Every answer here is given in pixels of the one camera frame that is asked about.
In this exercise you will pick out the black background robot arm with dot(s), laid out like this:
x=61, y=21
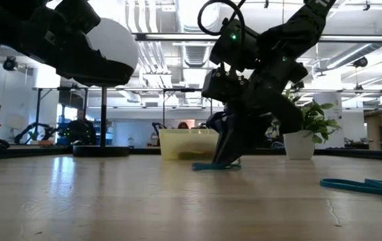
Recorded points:
x=157, y=126

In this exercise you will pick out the black ceiling camera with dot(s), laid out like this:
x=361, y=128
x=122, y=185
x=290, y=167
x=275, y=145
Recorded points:
x=10, y=63
x=361, y=62

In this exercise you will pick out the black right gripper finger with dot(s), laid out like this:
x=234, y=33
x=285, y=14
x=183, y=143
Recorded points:
x=244, y=134
x=218, y=122

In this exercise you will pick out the white globe lamp black stand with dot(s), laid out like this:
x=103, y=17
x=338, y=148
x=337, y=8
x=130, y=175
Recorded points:
x=117, y=40

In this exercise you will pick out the black overhead frame beam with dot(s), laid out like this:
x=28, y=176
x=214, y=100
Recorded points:
x=355, y=38

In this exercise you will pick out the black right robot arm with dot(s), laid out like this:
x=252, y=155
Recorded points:
x=288, y=30

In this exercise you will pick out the yellow translucent plastic bin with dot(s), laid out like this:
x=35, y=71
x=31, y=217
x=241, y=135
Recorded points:
x=184, y=142

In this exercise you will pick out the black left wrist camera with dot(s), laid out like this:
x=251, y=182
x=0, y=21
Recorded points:
x=77, y=15

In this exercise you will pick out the green plant in white pot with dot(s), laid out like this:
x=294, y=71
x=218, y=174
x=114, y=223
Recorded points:
x=300, y=145

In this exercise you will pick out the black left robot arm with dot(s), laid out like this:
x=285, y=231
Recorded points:
x=6, y=23

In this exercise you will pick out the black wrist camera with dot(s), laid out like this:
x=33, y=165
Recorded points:
x=77, y=15
x=222, y=85

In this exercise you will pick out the black background rig frame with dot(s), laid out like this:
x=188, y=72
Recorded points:
x=177, y=90
x=39, y=110

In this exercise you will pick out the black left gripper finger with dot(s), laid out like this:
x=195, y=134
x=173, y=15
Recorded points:
x=107, y=84
x=110, y=70

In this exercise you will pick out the person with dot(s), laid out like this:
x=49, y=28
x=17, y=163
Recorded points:
x=82, y=130
x=183, y=126

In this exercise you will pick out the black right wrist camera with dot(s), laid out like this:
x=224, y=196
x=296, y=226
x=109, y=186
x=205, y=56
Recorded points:
x=222, y=85

